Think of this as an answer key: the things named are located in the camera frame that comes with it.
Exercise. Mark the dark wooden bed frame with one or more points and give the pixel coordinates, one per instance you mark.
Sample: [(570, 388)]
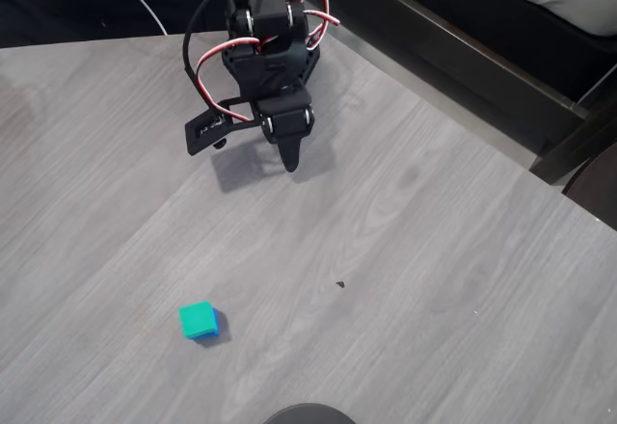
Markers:
[(434, 43)]

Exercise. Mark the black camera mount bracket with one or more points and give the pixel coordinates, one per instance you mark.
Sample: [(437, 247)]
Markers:
[(193, 140)]

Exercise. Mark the black fabric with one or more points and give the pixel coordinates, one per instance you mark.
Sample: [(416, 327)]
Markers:
[(58, 0)]

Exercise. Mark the dark round seat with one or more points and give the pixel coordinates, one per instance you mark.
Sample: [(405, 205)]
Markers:
[(598, 188)]

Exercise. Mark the blue cube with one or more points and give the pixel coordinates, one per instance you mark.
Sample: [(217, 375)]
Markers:
[(217, 324)]

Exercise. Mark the green cube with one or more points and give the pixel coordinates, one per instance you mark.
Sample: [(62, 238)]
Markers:
[(195, 318)]

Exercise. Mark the dark round object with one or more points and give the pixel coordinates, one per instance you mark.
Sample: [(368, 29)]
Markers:
[(308, 414)]

